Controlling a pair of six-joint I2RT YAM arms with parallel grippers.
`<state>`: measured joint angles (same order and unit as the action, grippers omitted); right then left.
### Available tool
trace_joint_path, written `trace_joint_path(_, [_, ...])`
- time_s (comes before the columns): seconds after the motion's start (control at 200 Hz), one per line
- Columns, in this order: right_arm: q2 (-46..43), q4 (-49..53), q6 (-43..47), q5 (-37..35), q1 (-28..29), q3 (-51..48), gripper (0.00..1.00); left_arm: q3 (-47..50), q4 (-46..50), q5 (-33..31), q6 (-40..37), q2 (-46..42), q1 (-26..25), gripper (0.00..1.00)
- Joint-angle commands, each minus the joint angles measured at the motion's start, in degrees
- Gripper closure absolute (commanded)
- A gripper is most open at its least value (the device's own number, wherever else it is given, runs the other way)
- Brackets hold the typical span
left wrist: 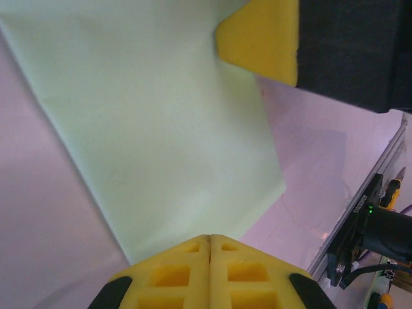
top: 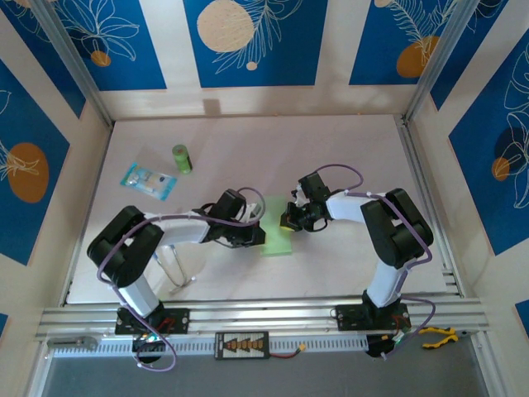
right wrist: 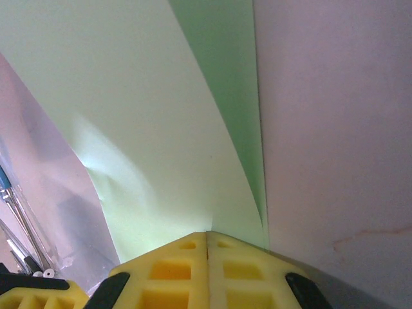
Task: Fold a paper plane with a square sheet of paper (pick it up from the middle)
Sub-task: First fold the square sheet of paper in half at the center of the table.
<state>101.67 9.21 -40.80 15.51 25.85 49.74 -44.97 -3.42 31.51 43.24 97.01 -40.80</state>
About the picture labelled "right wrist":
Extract light green paper sheet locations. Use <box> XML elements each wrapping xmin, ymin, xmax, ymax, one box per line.
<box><xmin>0</xmin><ymin>0</ymin><xmax>270</xmax><ymax>270</ymax></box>

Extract blue handled tools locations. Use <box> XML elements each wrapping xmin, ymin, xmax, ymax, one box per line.
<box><xmin>0</xmin><ymin>164</ymin><xmax>55</xmax><ymax>279</ymax></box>

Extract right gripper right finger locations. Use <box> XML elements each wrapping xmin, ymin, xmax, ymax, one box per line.
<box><xmin>207</xmin><ymin>230</ymin><xmax>335</xmax><ymax>309</ymax></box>

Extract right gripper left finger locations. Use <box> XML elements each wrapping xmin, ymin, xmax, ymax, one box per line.
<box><xmin>85</xmin><ymin>230</ymin><xmax>210</xmax><ymax>309</ymax></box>

